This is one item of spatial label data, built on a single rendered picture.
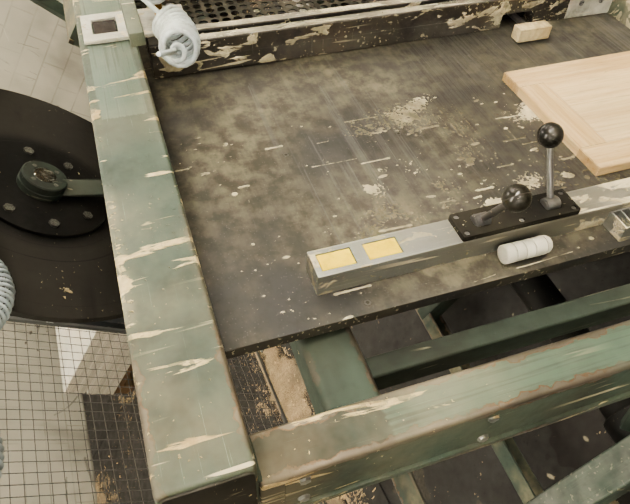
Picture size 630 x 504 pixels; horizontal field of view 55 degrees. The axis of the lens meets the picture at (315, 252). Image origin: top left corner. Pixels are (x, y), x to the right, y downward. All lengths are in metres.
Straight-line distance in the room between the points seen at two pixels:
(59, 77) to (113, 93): 5.63
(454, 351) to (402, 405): 0.20
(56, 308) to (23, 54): 5.36
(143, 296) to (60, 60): 5.94
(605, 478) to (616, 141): 0.76
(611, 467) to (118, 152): 1.22
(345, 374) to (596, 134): 0.66
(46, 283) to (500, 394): 0.97
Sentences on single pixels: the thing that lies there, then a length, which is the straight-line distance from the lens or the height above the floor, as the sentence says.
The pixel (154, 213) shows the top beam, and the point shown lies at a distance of 0.83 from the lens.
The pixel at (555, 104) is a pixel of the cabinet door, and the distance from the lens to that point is 1.26.
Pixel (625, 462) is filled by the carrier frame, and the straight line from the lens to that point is 1.55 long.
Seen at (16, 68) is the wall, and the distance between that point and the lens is 6.65.
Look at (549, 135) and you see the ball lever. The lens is 0.94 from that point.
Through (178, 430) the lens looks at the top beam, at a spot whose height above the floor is 1.91.
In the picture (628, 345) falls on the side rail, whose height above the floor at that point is 1.43.
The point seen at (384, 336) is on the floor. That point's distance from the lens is 3.07.
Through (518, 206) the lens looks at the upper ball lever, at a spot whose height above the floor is 1.54.
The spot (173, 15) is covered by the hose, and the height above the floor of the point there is 1.86.
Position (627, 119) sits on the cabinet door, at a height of 1.11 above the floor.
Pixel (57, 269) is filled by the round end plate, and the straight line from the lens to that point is 1.42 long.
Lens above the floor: 2.20
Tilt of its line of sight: 38 degrees down
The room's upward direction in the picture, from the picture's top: 76 degrees counter-clockwise
